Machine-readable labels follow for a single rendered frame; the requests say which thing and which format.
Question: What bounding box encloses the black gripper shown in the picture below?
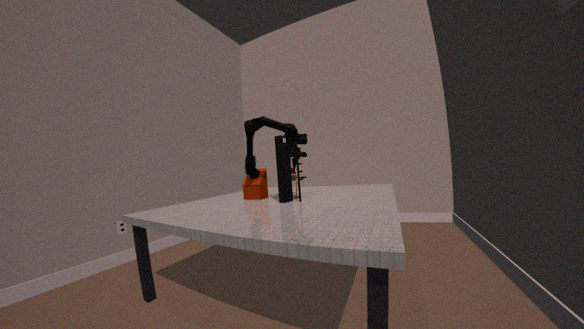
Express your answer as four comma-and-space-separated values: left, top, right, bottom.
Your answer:
289, 145, 307, 170

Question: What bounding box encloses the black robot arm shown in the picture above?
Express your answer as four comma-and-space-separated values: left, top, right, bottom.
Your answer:
244, 117, 307, 179

